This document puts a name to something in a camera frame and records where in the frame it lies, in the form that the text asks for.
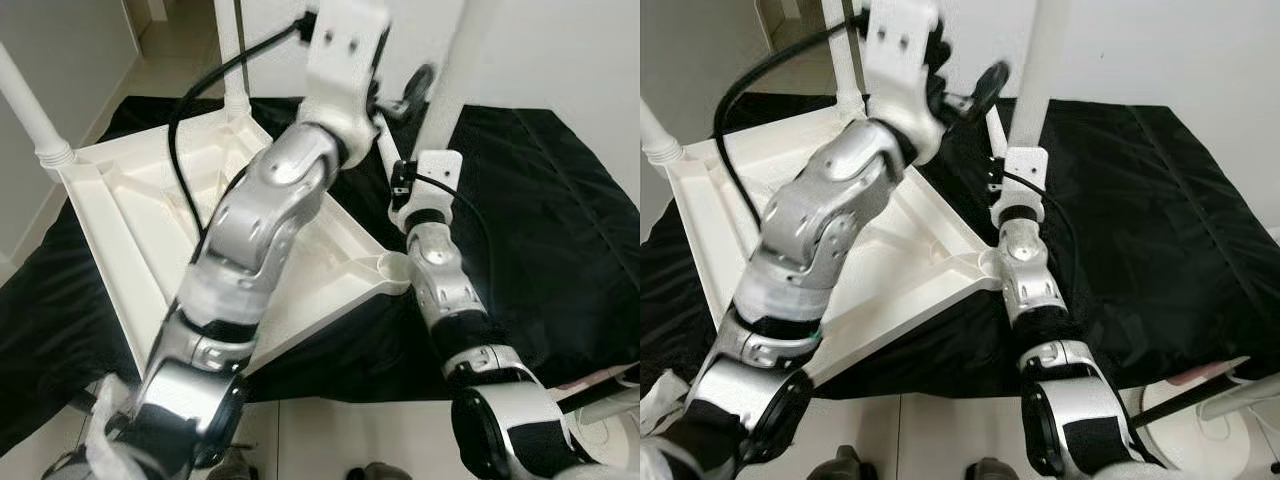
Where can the black table cloth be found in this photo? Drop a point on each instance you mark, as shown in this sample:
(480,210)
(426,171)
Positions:
(1160,200)
(560,200)

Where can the white plastic children table top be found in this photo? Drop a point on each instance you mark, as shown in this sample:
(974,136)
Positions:
(130,220)
(720,220)

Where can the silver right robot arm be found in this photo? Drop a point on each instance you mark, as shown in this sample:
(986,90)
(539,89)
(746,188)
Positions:
(440,280)
(1030,290)

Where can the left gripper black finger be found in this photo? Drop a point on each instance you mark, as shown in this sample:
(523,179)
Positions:
(992,80)
(420,82)

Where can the grey left robot foot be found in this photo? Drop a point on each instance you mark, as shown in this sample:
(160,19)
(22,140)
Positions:
(845,465)
(235,466)

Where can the white pedestal fan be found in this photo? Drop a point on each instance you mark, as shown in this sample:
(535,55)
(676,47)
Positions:
(1200,440)

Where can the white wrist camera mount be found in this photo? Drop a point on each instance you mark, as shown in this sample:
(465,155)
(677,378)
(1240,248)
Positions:
(1025,175)
(905,60)
(438,170)
(345,60)

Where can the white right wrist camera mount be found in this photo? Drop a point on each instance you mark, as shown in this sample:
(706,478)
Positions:
(438,170)
(1025,175)

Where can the grey robot foot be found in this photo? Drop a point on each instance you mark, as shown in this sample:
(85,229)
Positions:
(235,466)
(992,470)
(378,472)
(845,465)

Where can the grey right robot foot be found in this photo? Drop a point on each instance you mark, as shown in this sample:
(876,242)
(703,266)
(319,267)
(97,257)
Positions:
(378,472)
(992,470)

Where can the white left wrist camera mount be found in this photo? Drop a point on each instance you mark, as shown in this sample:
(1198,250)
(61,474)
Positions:
(905,60)
(345,60)

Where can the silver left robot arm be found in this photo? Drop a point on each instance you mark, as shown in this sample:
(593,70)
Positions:
(820,220)
(260,220)

